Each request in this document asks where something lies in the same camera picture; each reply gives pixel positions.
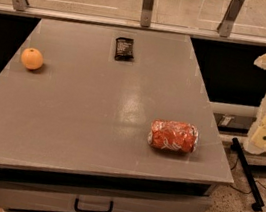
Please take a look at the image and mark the orange fruit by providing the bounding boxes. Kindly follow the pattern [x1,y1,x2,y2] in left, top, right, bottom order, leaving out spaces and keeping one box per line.
[20,48,44,70]

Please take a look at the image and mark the black bar on floor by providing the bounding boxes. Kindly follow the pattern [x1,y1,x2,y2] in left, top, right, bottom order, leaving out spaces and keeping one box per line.
[231,137,264,212]

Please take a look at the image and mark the crushed red soda can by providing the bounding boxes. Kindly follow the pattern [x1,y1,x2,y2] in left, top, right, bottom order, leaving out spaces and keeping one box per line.
[147,119,199,153]

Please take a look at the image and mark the grey upper drawer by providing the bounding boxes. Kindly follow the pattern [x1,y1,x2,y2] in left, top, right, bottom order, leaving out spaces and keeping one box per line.
[0,181,212,212]

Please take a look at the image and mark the grey horizontal rail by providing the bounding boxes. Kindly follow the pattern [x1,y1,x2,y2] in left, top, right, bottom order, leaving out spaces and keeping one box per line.
[0,4,266,46]

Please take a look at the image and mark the right metal rail bracket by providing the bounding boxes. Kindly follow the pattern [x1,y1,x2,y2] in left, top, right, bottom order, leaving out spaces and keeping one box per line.
[217,0,245,38]

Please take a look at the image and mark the middle metal rail bracket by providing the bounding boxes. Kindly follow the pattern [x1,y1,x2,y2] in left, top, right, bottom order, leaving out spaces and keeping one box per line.
[140,0,154,27]

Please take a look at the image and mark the black drawer handle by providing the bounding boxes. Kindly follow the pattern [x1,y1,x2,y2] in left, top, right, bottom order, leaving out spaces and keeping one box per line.
[73,198,114,212]

